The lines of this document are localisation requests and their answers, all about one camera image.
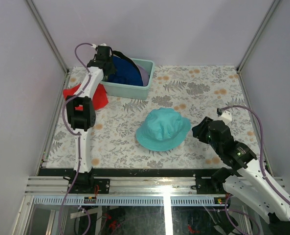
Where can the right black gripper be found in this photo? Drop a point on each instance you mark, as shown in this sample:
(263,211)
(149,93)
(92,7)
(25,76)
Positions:
(198,131)

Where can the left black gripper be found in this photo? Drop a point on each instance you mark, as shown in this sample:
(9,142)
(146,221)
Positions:
(110,69)

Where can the dark blue bucket hat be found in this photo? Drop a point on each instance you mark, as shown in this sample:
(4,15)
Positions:
(125,73)

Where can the teal bucket hat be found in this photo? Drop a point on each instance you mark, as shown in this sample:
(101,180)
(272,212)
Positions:
(162,130)

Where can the red cloth hat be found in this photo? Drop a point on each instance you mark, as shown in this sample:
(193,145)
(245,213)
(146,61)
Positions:
(99,99)

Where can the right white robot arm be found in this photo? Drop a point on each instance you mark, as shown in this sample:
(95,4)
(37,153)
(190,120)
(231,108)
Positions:
(245,177)

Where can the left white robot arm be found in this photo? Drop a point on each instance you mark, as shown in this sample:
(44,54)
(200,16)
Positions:
(79,115)

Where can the black beige cap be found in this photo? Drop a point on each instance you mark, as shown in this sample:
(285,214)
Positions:
(122,56)

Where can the lavender hat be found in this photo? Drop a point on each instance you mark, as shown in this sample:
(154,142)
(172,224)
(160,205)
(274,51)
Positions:
(144,75)

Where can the light teal plastic bin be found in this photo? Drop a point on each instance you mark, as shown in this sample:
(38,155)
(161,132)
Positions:
(129,91)

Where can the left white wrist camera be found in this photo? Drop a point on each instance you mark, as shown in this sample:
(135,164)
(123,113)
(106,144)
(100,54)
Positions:
(95,46)

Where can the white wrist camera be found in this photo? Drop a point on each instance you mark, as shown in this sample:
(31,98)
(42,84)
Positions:
(224,115)
(95,46)

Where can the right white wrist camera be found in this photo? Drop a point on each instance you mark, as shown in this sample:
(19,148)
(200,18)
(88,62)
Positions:
(224,115)

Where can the left aluminium frame post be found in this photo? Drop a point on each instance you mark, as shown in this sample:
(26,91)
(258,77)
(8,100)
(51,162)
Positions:
(45,32)

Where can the aluminium frame post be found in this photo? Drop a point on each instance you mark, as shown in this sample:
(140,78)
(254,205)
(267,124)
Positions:
(45,32)
(273,7)

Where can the right aluminium frame post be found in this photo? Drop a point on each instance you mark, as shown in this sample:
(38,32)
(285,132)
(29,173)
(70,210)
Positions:
(273,7)

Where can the aluminium front rail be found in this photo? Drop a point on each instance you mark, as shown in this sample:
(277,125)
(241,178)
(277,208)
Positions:
(116,186)

